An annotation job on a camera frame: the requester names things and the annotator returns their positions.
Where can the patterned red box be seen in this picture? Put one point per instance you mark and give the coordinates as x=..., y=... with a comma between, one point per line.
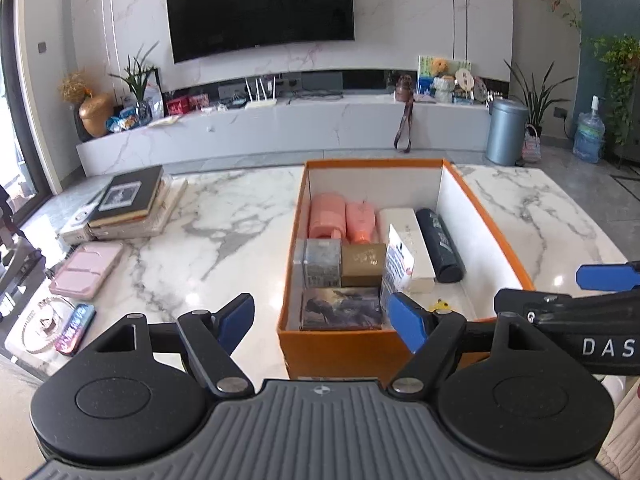
x=199, y=103

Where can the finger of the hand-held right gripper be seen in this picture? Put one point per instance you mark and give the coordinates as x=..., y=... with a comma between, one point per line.
x=520, y=300
x=607, y=276

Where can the green pothos plant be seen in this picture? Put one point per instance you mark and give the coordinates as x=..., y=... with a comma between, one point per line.
x=622, y=80

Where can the leafy plant in glass vase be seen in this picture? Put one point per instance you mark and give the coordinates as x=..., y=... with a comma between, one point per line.
x=139, y=80

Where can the grey pedal bin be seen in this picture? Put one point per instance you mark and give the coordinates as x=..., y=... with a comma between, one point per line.
x=506, y=132

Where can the cream oblong case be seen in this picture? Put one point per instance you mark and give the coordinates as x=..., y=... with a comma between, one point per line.
x=423, y=260

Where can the black media box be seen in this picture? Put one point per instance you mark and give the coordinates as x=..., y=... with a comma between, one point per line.
x=322, y=81

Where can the white round hand fan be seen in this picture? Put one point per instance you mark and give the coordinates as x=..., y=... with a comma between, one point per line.
x=463, y=80

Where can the water jug with pump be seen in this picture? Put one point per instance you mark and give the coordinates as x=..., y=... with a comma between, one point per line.
x=589, y=135

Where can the wall switch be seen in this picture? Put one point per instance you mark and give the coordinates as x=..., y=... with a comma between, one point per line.
x=42, y=47

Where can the pink tablet case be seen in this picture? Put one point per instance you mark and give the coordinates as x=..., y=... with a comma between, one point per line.
x=85, y=270

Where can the dark window frame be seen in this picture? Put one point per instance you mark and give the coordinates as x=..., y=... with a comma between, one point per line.
x=30, y=85

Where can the patterned round hand fan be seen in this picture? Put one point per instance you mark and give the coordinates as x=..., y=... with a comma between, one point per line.
x=480, y=90

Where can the pink woven basket bag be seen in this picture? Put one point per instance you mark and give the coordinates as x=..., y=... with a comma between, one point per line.
x=532, y=147

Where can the white blue printed packet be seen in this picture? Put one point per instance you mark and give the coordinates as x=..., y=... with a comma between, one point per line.
x=397, y=265

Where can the white ceramic pot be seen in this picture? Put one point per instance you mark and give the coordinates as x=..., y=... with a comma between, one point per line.
x=443, y=90

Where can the dark shampoo bottle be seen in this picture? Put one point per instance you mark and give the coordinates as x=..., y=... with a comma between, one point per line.
x=442, y=255

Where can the dried flowers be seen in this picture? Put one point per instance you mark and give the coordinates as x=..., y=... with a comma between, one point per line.
x=75, y=86

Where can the blue snack packet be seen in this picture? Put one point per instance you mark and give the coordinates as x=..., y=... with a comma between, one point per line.
x=122, y=123

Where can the clear plastic box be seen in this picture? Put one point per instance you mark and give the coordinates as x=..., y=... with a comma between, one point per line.
x=320, y=260

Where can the black book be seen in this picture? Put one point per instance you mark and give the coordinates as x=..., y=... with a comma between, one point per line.
x=125, y=192

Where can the orange cardboard box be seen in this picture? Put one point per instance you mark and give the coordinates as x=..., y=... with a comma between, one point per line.
x=340, y=355

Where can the beige ribbed cloth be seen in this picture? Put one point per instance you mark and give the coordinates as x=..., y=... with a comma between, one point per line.
x=625, y=440

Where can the black television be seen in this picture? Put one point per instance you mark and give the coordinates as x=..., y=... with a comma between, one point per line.
x=260, y=5

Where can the orange plush toy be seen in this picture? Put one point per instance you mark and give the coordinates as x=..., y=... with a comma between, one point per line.
x=440, y=66

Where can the potted snake plant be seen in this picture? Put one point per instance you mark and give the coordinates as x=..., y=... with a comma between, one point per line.
x=537, y=100

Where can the gold vase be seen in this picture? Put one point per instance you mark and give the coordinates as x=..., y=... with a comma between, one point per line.
x=97, y=115

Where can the marble television console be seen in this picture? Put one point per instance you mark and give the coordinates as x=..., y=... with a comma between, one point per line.
x=280, y=130

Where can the red gift box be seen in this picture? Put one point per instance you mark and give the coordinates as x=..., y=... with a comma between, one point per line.
x=177, y=107

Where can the wall outlet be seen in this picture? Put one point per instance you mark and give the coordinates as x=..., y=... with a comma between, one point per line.
x=560, y=112

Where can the illustrated card box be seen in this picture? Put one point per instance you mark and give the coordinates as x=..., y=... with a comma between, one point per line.
x=340, y=310

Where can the pink pump bottle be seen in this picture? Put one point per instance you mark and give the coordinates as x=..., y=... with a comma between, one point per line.
x=361, y=225

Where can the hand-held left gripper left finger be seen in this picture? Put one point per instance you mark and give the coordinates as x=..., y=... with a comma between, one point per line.
x=235, y=322

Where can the painted canvas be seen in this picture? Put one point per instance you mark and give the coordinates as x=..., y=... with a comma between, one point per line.
x=425, y=85

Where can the pink cylindrical container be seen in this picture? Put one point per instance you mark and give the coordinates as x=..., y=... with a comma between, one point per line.
x=327, y=215

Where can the gold brown box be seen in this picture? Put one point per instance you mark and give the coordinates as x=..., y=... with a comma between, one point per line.
x=362, y=265

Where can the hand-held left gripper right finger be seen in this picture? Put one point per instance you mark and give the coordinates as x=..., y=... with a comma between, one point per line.
x=406, y=322

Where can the black metal frame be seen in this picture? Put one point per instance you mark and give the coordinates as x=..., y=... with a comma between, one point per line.
x=10, y=260

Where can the loose papers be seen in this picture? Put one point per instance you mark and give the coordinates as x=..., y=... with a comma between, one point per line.
x=165, y=120

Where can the white router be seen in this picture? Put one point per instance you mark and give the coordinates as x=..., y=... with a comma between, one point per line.
x=261, y=102

